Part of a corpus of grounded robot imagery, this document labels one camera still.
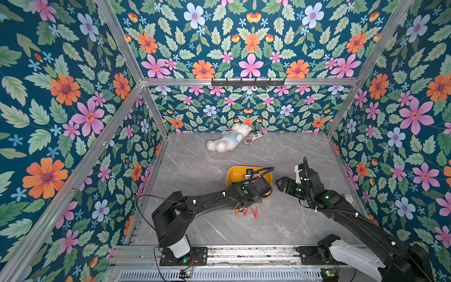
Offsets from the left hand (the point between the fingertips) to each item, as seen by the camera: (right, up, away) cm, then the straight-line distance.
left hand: (258, 193), depth 83 cm
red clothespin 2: (-1, -11, +3) cm, 11 cm away
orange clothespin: (-10, -10, +2) cm, 15 cm away
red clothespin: (-6, -10, +3) cm, 12 cm away
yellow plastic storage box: (-10, +7, +17) cm, 21 cm away
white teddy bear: (-15, +27, +24) cm, 40 cm away
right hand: (+11, +5, -2) cm, 12 cm away
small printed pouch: (-1, +30, +32) cm, 44 cm away
